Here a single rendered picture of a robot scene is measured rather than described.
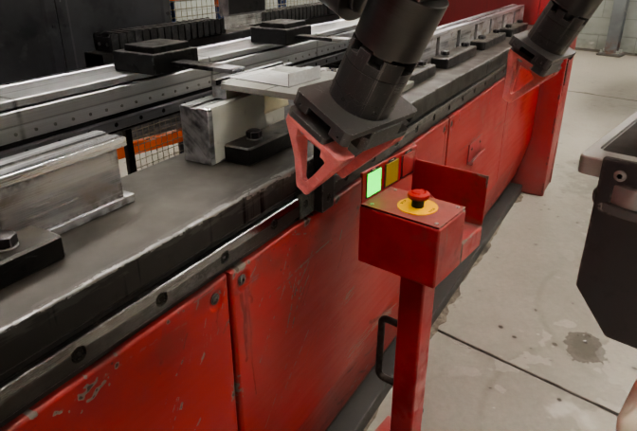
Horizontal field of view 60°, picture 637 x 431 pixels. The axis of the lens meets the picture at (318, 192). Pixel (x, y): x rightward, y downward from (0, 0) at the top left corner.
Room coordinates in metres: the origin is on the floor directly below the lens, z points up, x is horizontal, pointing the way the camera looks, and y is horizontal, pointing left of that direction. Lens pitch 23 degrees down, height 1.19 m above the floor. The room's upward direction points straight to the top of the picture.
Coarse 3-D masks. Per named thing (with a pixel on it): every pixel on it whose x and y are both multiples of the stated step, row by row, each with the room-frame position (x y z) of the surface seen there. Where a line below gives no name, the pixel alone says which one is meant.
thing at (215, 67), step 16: (128, 48) 1.07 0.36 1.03; (144, 48) 1.05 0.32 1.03; (160, 48) 1.05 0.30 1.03; (176, 48) 1.09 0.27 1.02; (192, 48) 1.11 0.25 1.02; (128, 64) 1.06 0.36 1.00; (144, 64) 1.04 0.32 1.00; (160, 64) 1.04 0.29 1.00; (176, 64) 1.05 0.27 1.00; (192, 64) 1.03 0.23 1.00; (208, 64) 1.03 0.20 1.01; (224, 64) 1.03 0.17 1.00
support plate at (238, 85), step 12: (288, 72) 0.98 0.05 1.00; (324, 72) 0.98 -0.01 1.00; (336, 72) 0.98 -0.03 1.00; (228, 84) 0.88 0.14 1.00; (240, 84) 0.88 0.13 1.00; (252, 84) 0.88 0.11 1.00; (264, 84) 0.88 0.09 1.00; (300, 84) 0.88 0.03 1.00; (408, 84) 0.89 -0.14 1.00; (276, 96) 0.84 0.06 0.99; (288, 96) 0.82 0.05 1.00
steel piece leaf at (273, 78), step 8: (264, 72) 0.97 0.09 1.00; (272, 72) 0.97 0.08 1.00; (280, 72) 0.97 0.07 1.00; (296, 72) 0.87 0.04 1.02; (304, 72) 0.89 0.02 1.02; (312, 72) 0.91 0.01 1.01; (248, 80) 0.91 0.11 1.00; (256, 80) 0.91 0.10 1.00; (264, 80) 0.91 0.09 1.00; (272, 80) 0.91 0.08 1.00; (280, 80) 0.91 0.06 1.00; (288, 80) 0.86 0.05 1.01; (296, 80) 0.87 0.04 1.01; (304, 80) 0.89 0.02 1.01; (312, 80) 0.91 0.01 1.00
